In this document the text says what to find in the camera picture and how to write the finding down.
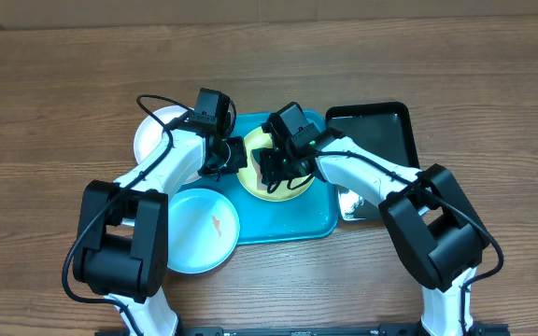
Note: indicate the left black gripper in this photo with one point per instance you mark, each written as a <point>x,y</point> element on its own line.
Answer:
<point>238,160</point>

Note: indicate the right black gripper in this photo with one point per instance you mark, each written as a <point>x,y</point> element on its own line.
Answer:
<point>269,164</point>

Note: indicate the yellow green plate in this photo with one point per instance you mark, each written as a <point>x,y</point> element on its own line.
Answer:
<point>250,177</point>

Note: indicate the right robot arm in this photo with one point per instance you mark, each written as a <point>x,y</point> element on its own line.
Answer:
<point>437,235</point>

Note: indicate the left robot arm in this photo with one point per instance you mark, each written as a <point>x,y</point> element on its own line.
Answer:
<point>121,250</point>

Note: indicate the teal plastic tray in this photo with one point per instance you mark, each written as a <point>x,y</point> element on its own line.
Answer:
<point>310,215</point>

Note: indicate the black water tray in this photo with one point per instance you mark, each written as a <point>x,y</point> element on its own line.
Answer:
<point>381,128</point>

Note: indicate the light blue plate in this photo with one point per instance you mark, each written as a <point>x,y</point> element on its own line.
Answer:
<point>203,231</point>

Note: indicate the white pink plate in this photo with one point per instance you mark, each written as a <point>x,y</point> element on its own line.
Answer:
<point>149,133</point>

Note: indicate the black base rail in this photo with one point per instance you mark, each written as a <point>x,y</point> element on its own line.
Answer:
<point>395,329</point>

